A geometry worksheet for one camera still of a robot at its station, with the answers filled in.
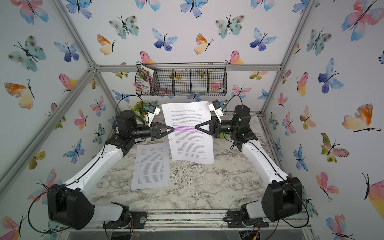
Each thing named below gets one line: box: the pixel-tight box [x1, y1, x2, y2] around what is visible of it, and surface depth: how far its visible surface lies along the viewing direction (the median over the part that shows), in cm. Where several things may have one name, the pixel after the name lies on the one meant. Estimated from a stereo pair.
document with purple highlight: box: [161, 101, 214, 164], surface depth 67 cm
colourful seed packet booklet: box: [139, 64, 154, 93], surface depth 91 cm
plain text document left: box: [131, 142, 171, 191], surface depth 93 cm
